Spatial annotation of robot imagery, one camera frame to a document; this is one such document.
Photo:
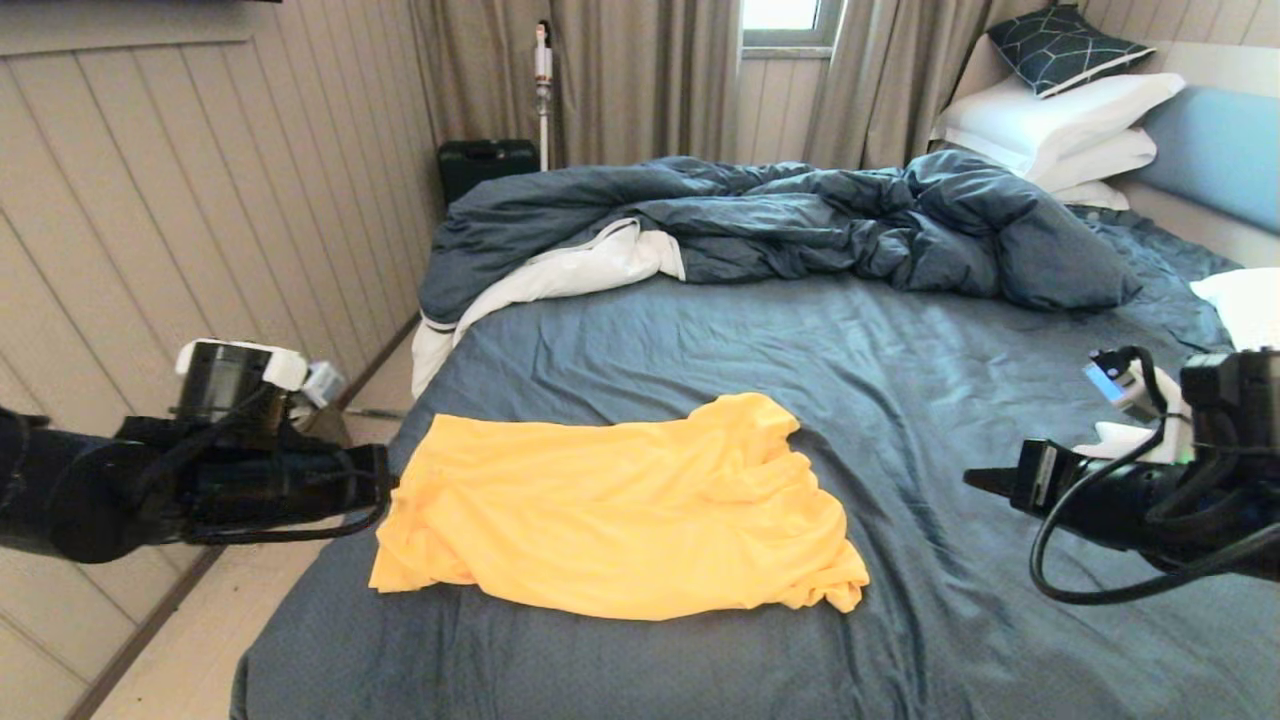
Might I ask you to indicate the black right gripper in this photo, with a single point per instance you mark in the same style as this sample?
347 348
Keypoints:
1110 500

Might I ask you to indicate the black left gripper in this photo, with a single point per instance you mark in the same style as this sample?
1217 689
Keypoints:
290 485

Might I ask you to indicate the yellow t-shirt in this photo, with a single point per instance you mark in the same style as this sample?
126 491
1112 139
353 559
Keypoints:
600 520

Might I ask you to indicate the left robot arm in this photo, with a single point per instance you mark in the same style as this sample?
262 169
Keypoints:
80 500

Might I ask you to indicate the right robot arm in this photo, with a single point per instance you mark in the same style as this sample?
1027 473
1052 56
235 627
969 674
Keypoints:
1235 400

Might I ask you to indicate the brown metal trash bin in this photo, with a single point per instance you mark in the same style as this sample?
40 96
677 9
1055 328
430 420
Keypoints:
330 428

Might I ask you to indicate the thin metal rod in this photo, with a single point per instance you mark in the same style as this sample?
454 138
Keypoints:
375 412

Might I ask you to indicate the small white pillow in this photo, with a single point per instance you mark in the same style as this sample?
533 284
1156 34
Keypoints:
1092 196

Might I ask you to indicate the dark blue bed sheet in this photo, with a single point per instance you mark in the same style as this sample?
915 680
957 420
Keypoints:
700 340

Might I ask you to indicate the crumpled dark blue duvet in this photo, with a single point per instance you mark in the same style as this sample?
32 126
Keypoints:
800 215

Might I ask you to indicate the flat white pillow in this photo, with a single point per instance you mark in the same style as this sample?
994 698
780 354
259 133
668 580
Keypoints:
1100 160

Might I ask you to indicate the white duvet lining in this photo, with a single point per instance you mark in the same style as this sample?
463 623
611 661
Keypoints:
560 276

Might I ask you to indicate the large white pillow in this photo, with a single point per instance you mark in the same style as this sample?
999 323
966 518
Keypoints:
1050 115

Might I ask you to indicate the dark green hard case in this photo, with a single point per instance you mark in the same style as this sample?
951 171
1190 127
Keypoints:
485 166

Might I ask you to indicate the light blue headboard pad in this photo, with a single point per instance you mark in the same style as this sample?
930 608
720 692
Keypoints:
1220 155

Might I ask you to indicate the narrow beige curtain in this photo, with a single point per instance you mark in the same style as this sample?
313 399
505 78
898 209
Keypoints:
880 80

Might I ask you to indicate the dark geometric pattern cushion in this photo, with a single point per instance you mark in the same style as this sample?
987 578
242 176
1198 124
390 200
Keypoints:
1065 50

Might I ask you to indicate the white stick vacuum cleaner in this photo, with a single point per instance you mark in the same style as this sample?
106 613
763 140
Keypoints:
544 86

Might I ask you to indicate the wide beige curtain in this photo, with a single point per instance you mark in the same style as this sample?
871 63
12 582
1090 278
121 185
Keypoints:
640 80

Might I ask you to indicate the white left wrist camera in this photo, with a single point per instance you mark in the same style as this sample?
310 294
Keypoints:
325 385

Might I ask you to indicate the beige headboard frame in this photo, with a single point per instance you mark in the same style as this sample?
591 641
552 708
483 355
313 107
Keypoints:
1220 66

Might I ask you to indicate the window with grey frame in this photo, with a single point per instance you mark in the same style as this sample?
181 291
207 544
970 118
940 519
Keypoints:
780 15

